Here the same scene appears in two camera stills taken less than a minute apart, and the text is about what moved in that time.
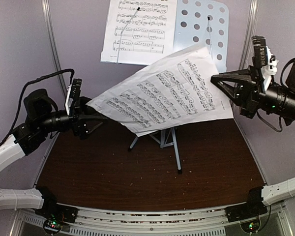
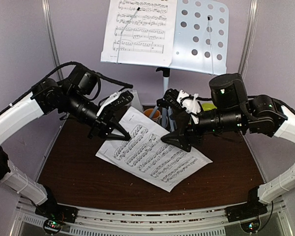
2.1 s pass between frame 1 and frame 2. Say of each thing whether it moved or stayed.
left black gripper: moved
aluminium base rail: stayed
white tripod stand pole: moved
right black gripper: moved
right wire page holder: stayed
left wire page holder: stayed
